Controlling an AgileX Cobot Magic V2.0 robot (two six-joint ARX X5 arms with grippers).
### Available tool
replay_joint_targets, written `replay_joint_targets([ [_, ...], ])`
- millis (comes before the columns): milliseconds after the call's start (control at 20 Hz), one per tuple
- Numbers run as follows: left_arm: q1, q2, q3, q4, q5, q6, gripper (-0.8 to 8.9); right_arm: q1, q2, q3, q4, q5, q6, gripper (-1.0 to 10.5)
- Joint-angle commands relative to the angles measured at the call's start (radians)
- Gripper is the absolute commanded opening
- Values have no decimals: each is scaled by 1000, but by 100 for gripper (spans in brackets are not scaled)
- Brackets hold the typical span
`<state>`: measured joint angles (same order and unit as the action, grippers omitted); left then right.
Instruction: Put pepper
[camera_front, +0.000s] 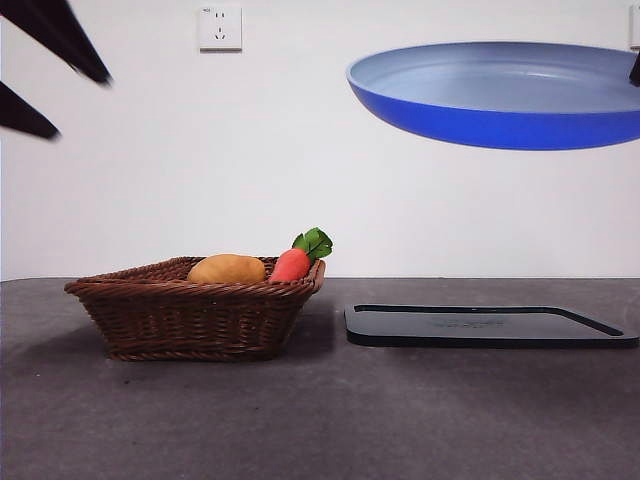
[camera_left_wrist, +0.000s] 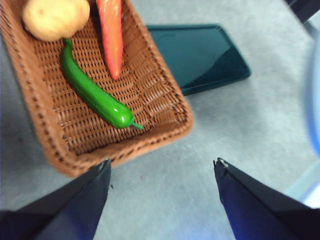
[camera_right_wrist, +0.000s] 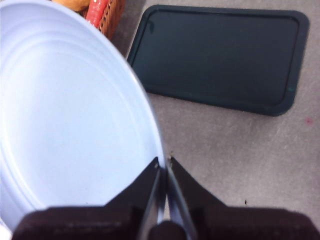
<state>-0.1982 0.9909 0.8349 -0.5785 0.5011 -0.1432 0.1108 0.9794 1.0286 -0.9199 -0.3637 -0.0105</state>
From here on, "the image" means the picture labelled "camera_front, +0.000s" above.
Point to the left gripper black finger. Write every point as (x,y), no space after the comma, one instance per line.
(20,115)
(55,35)

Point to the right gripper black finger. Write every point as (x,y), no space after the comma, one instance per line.
(636,72)

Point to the blue frying pan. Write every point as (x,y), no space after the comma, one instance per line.
(500,125)

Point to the yellow-brown potato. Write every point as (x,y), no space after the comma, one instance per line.
(227,269)

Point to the brown wicker basket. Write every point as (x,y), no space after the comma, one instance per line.
(190,320)

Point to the black flat cooktop board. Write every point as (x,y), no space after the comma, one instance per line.
(475,330)

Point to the orange carrot with green leaves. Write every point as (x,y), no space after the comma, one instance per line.
(292,265)

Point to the white wall plate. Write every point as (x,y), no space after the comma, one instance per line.
(635,27)

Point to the white wall power socket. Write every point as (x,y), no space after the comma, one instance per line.
(220,28)

